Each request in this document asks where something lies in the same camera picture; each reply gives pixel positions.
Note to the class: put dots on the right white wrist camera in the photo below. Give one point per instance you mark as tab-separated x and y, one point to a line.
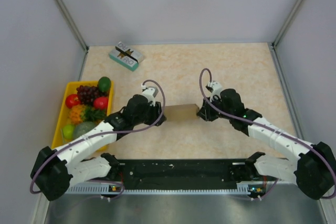
215	88

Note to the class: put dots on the green melon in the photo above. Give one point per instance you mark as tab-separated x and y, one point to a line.
82	129

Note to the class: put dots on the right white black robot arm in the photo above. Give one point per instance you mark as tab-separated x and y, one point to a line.
309	166

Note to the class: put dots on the orange bumpy fruit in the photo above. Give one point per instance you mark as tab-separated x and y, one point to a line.
77	114

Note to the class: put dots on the white teal printed carton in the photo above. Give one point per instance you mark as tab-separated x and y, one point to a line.
126	56

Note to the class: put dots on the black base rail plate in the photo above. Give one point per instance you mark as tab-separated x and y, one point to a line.
183	174

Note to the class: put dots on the dark purple grape bunch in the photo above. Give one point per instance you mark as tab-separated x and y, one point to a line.
88	94

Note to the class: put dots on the green avocado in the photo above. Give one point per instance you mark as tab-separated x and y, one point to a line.
104	84

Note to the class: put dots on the red apple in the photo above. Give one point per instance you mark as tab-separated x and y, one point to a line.
72	100

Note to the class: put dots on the red tomato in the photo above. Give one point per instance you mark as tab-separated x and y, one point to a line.
101	103

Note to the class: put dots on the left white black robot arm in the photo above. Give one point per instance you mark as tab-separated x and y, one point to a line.
56	170

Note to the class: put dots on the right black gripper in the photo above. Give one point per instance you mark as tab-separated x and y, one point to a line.
205	112

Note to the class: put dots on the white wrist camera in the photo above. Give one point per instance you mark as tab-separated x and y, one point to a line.
215	88
150	93

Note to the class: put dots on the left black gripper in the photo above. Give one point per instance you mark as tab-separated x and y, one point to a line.
156	112

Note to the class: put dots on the brown cardboard box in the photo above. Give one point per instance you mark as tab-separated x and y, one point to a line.
181	113

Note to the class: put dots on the green lime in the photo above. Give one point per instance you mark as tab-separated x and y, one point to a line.
67	131

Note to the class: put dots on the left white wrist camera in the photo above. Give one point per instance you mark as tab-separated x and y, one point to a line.
150	93

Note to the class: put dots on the grey slotted cable duct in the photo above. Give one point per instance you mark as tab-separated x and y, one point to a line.
108	189

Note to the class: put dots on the yellow plastic tray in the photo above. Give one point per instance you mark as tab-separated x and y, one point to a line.
92	114

